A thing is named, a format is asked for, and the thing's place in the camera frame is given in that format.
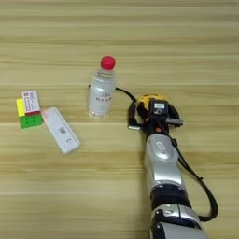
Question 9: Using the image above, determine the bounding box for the white rectangular device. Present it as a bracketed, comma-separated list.
[41, 106, 82, 156]

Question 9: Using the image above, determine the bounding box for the multicolour puzzle cube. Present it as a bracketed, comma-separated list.
[15, 97, 44, 130]

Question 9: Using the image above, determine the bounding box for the clear bottle with red cap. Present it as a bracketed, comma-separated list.
[86, 55, 118, 120]

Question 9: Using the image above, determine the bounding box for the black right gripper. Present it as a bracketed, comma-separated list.
[127, 100, 185, 137]

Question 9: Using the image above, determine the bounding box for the small white pink box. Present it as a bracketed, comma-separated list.
[21, 90, 42, 115]

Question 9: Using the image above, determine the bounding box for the yellow black tape measure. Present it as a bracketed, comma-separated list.
[114, 86, 180, 123]

